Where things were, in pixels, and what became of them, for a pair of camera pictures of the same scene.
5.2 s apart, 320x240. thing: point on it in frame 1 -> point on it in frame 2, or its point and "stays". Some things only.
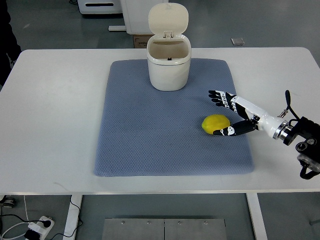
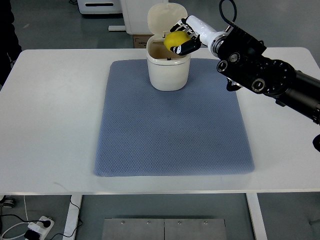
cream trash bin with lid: (169, 51) stays
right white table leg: (257, 216) stays
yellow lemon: (214, 122) -> (174, 38)
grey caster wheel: (9, 202) stays
